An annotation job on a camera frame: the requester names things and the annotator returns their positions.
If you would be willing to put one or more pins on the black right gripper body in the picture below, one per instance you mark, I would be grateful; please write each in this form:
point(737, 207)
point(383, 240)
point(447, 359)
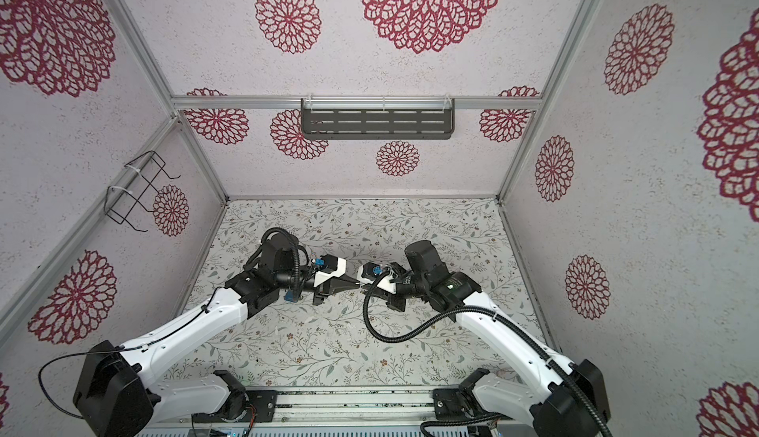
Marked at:
point(407, 288)

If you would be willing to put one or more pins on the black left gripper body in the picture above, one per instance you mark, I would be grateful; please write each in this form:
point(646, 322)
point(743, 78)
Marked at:
point(307, 278)

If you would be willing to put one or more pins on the blue padlock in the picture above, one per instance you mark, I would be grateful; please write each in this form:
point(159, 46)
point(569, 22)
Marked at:
point(289, 296)

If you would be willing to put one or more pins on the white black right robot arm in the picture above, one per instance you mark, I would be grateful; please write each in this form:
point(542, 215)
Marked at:
point(522, 348)

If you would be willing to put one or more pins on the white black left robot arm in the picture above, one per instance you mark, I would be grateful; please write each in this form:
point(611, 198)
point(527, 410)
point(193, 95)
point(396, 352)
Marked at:
point(121, 389)

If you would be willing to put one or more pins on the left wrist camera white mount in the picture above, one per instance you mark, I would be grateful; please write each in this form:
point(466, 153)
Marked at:
point(328, 267)

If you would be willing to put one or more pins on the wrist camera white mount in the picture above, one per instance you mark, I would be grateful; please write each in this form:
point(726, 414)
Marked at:
point(328, 267)
point(369, 272)

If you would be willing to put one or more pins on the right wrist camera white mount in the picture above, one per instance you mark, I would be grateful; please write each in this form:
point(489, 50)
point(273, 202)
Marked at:
point(369, 272)

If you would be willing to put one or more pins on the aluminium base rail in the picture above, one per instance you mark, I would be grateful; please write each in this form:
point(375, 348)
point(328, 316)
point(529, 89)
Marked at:
point(341, 411)

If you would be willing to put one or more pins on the dark grey wall shelf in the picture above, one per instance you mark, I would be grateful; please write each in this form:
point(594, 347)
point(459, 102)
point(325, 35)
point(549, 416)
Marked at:
point(379, 122)

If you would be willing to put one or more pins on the black wire wall basket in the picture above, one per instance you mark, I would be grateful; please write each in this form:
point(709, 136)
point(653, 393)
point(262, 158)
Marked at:
point(145, 170)

